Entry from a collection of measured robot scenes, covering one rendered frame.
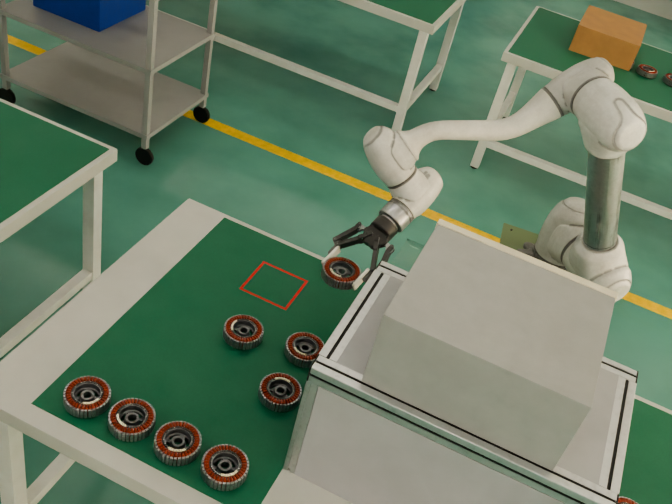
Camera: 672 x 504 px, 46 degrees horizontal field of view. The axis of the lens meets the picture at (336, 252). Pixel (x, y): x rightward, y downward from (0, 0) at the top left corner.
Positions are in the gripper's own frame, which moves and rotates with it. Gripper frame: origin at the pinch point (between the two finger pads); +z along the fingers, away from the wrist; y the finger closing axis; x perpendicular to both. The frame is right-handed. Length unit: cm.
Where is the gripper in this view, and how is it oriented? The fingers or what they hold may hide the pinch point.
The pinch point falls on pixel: (342, 271)
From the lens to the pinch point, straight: 225.7
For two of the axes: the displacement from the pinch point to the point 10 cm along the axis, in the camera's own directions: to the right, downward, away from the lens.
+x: -1.6, -4.8, -8.6
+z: -6.7, 6.9, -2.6
